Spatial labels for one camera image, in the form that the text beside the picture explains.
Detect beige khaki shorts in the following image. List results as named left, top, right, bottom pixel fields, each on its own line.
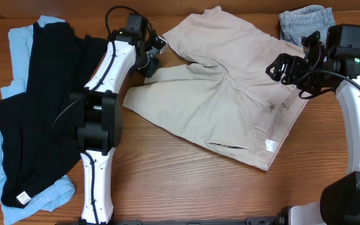
left=123, top=7, right=306, bottom=171

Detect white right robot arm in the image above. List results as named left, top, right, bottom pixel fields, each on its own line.
left=266, top=53, right=360, bottom=224

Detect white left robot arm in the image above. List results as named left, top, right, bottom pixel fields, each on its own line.
left=71, top=28, right=168, bottom=224

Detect light blue denim shorts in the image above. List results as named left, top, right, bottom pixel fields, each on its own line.
left=279, top=5, right=336, bottom=47

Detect black garment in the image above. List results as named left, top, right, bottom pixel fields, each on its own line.
left=0, top=22, right=108, bottom=208

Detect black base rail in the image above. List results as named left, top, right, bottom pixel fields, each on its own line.
left=54, top=216, right=283, bottom=225

